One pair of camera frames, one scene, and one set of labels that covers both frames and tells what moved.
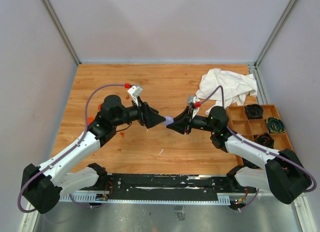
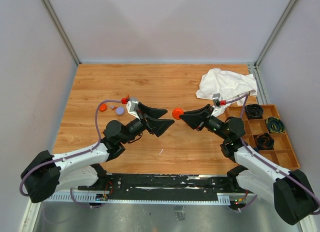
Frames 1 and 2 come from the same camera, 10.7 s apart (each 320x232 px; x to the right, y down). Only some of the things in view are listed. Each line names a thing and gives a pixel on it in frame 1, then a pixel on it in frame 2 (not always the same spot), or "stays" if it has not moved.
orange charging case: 90,119 → 176,112
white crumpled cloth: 235,87 stays
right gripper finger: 180,126 → 194,120
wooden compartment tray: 260,123 stays
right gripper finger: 184,116 → 200,111
